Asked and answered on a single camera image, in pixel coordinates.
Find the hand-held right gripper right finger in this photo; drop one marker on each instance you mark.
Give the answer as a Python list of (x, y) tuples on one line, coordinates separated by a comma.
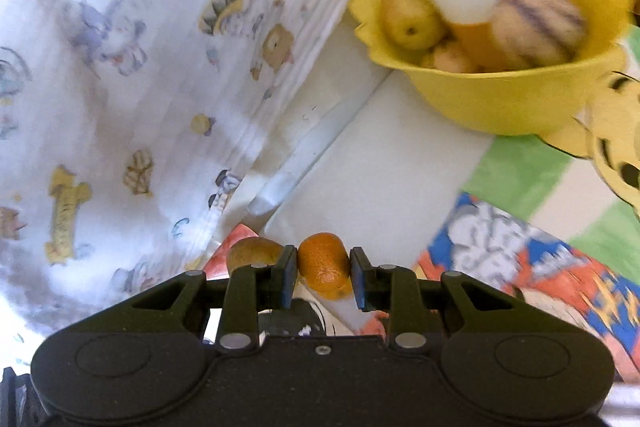
[(358, 281)]

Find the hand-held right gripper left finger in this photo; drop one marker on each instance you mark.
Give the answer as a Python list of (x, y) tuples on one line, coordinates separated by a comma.
[(287, 278)]

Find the orange tangerine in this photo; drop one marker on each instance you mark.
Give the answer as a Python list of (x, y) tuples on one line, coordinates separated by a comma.
[(324, 269)]

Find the yellow plastic bowl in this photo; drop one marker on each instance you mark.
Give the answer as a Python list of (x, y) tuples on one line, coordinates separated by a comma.
[(500, 102)]

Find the yellow pepino melon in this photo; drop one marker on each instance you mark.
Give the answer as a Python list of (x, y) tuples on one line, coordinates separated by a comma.
[(252, 253)]

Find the colourful comic printed mat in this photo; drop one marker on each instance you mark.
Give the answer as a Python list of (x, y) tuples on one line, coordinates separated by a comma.
[(500, 252)]

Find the cartoon bear printed cloth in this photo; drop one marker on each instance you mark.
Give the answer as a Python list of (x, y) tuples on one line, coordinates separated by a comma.
[(515, 172)]

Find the small pale fruit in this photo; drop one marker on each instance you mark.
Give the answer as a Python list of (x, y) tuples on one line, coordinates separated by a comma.
[(452, 58)]

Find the white printed curtain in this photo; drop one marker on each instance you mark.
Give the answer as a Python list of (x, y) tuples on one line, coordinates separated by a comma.
[(125, 82)]

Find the yellow pear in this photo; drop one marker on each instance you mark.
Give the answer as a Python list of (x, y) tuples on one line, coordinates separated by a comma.
[(410, 18)]

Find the striped pepino melon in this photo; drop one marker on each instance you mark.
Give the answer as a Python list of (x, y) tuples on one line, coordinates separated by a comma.
[(537, 27)]

